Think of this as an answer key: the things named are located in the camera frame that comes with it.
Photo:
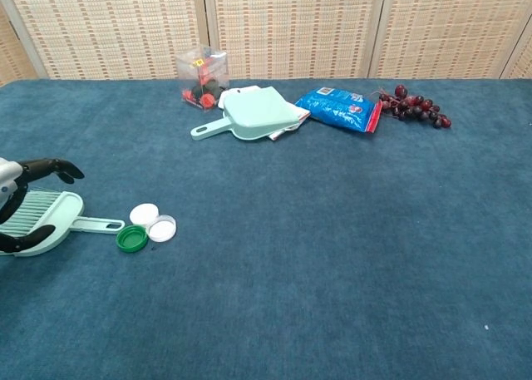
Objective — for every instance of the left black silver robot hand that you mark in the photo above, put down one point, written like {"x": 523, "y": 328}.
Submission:
{"x": 25, "y": 170}

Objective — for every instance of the green bottle cap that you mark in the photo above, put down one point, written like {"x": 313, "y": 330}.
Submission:
{"x": 132, "y": 238}

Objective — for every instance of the clear rimmed white bottle cap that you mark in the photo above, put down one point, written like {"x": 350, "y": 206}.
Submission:
{"x": 161, "y": 228}

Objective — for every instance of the clear box with toy car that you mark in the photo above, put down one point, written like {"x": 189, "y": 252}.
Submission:
{"x": 203, "y": 78}

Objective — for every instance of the mint green dustpan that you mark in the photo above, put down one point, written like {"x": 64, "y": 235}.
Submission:
{"x": 257, "y": 114}

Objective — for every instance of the white red paper packet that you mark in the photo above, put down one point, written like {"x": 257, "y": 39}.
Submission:
{"x": 291, "y": 126}

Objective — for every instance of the woven folding screen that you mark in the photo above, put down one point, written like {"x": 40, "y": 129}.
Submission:
{"x": 291, "y": 26}

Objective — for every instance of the blue snack bag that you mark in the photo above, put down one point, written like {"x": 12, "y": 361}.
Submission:
{"x": 338, "y": 110}

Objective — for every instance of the bunch of dark red grapes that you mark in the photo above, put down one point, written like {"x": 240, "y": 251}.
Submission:
{"x": 415, "y": 105}

